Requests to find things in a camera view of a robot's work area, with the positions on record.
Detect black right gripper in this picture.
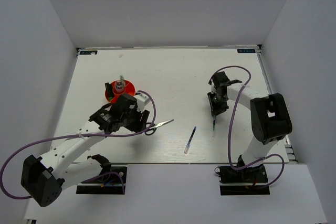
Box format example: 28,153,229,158
208,91,229,115

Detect black handled scissors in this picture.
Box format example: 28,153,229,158
144,119,174,136

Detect green clear pen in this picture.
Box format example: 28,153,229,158
212,115,216,138

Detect blue clear pen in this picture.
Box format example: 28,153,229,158
183,126,197,154

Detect yellow cap black highlighter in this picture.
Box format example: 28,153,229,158
113,80,125,94

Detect green translucent correction tape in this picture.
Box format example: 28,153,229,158
119,75,125,82

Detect green cap black highlighter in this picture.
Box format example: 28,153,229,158
104,82,114,102

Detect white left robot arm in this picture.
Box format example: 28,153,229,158
21,91,153,207

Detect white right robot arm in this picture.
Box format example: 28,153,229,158
207,72,292,182

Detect orange round organizer container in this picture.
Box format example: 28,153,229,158
104,80,136,103

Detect right blue table label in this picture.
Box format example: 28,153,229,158
237,49,256,54

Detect blue table label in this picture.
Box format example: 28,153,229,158
79,50,98,55
237,49,256,54

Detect left blue table label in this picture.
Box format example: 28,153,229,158
79,50,98,55

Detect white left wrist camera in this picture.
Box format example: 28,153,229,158
134,93,151,112

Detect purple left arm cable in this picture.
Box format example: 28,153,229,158
0,90,157,200

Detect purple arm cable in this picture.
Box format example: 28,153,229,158
0,90,157,200
209,65,286,188

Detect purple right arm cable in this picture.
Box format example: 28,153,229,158
209,65,286,188

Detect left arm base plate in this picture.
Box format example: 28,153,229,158
76,166,128,195

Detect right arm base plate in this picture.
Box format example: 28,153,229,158
214,165,270,196

